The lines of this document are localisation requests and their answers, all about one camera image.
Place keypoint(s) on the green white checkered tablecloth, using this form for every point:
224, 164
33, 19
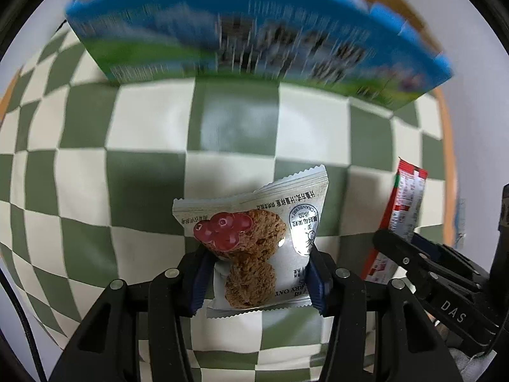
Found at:
139, 187

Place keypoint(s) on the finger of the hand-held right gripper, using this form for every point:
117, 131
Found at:
437, 294
449, 256

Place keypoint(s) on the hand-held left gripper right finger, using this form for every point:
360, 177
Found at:
318, 286

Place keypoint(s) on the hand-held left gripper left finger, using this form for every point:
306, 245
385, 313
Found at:
199, 282

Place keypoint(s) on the blue milk carton box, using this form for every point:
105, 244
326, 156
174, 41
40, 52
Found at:
258, 39

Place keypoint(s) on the white cookie packet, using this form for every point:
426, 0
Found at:
258, 227

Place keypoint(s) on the red white long snack packet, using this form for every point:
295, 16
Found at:
401, 207

